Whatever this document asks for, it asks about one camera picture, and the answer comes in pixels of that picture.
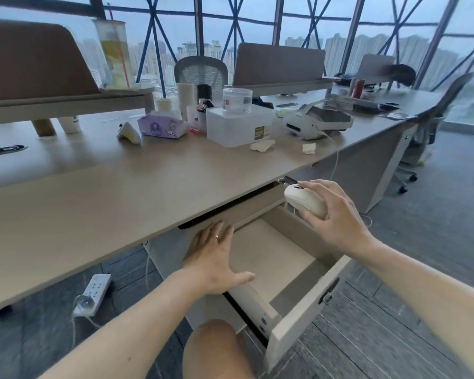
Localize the person's left forearm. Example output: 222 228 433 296
39 268 222 379

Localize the white VR headset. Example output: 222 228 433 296
282 103 354 141

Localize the white yellow curved sponge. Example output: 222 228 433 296
116 121 142 146

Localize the white headset cable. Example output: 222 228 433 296
323 129 374 230

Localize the white translucent storage box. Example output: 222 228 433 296
205 105 275 148

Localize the person's right hand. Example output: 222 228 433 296
296 179 376 257

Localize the clear drink cup with straw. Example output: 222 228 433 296
92 7 143 91

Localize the white power strip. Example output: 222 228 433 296
72 273 112 317

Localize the grey mesh office chair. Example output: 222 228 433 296
173 56 229 88

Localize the cream computer mouse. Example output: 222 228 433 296
284 183 329 221

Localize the person's left hand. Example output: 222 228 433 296
181 221 256 296

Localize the person's right forearm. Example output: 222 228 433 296
357 236 474 379

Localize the tall white paper roll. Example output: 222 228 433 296
176 82 196 122

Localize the beige drawer cabinet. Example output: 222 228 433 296
146 181 301 348

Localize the beige wooden drawer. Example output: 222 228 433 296
205 205 353 372

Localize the white paper cup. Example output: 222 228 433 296
57 115 82 135

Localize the black bottle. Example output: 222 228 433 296
196 84 214 111

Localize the purple tissue pack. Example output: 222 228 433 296
137 113 189 140

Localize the black pen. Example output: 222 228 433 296
0 144 28 158

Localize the clear round lidded jar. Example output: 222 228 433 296
222 87 253 115

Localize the beige divider shelf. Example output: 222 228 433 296
0 85 155 126
256 76 342 97

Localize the person's bare knee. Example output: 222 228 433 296
181 319 258 379

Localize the grey wheeled office chair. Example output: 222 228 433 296
391 72 474 194

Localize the black pouch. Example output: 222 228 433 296
351 101 382 114

